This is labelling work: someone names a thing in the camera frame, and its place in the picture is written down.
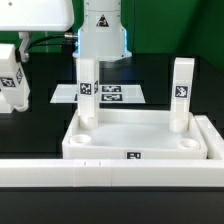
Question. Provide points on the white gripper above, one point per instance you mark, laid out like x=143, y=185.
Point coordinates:
x=34, y=15

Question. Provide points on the white desk top tray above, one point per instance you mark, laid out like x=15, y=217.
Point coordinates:
x=133, y=134

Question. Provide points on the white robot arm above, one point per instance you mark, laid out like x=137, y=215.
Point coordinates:
x=101, y=35

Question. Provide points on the white base marker plate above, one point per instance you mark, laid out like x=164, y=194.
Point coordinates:
x=128, y=94

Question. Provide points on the white L-shaped obstacle fence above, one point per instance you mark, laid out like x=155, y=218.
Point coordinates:
x=208, y=172

